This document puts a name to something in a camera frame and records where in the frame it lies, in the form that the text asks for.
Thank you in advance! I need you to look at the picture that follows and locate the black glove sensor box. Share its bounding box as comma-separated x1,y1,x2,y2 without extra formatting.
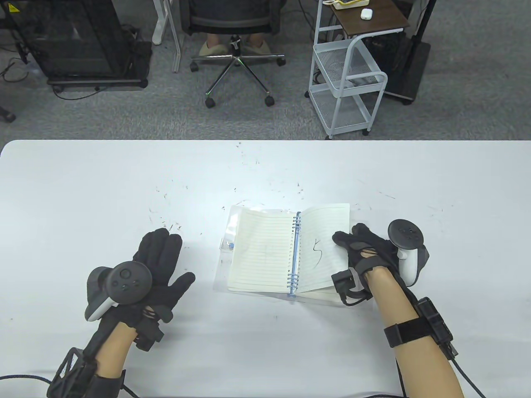
331,269,373,306
135,321,164,351

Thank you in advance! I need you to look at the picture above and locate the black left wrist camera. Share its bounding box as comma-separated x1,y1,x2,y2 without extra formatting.
46,347,98,398

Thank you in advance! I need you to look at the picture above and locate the black cabinet on wheels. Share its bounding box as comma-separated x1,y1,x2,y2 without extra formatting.
4,0,152,92

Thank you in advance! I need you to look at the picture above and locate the black right wrist strap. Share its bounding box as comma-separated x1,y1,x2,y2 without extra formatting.
384,319,432,348

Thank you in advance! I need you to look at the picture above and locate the person's left hand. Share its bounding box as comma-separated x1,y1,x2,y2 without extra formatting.
102,229,195,336

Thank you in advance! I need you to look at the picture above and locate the black right camera cable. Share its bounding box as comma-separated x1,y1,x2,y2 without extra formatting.
450,357,486,398

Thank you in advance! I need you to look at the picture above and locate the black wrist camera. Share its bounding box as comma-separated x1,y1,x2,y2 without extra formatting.
46,347,98,398
416,298,459,356

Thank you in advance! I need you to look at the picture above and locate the black white left controller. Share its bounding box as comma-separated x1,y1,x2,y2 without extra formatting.
85,262,153,322

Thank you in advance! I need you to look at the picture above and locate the white cart with wooden top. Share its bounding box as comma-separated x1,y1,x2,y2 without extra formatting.
305,0,410,139

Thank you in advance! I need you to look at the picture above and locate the person's left forearm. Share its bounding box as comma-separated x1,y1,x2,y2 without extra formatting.
95,323,137,378

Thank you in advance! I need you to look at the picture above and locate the black left wrist strap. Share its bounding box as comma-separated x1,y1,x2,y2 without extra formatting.
91,369,126,398

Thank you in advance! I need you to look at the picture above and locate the spiral notebook with clear cover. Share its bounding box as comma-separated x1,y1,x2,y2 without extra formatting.
214,202,373,307

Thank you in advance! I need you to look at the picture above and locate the black braided cable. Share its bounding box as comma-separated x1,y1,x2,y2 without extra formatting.
0,373,52,385

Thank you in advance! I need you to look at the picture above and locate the black left glove sensor box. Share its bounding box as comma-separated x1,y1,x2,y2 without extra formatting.
135,321,164,351

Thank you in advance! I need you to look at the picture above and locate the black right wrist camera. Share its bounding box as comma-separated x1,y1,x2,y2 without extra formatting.
416,298,459,356

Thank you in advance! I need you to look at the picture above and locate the person's right forearm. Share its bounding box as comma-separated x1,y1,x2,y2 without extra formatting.
365,267,464,398

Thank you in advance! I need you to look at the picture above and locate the black monitor stand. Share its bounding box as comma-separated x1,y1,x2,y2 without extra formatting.
382,0,437,106

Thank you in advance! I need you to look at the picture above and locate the black wrist strap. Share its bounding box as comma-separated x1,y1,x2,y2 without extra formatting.
91,369,126,398
384,319,432,348

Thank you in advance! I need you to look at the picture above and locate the white desk leg frame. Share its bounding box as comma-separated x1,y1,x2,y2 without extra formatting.
151,0,184,73

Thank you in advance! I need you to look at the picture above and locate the black white right controller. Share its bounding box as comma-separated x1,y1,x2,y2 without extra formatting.
387,218,430,287

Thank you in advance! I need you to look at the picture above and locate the black right glove sensor box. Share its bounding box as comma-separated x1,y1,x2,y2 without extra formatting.
331,269,373,306

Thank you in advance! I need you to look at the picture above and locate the person's right hand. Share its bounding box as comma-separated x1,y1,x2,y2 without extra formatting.
332,223,402,286

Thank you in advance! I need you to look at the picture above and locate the black office chair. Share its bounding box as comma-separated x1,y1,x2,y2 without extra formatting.
179,0,287,109

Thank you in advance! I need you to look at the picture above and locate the black white controller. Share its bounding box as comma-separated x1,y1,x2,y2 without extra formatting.
387,218,430,287
85,262,153,322

